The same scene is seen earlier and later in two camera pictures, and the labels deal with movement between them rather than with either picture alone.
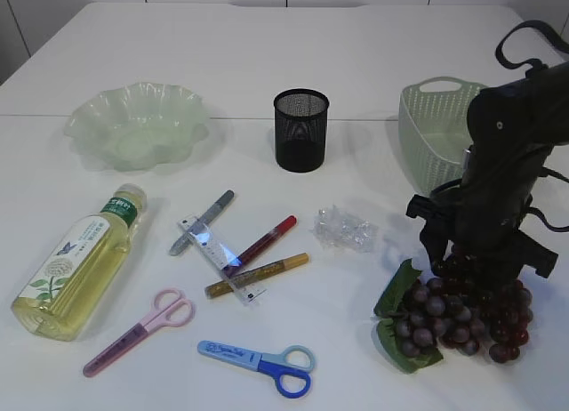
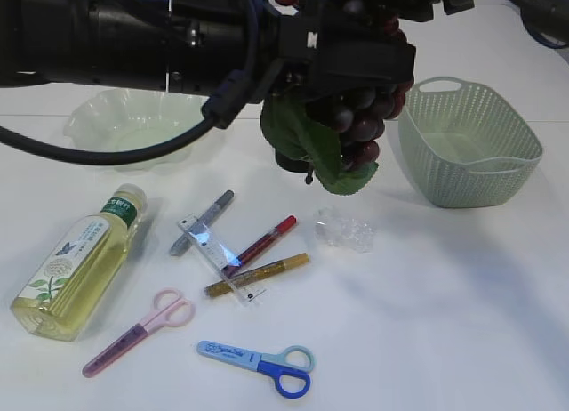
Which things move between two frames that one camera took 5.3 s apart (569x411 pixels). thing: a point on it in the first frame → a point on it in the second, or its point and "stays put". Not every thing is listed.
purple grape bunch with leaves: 463,310 → 335,133
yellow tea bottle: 69,284 stays put
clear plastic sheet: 333,227 stays put
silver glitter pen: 201,221 stays put
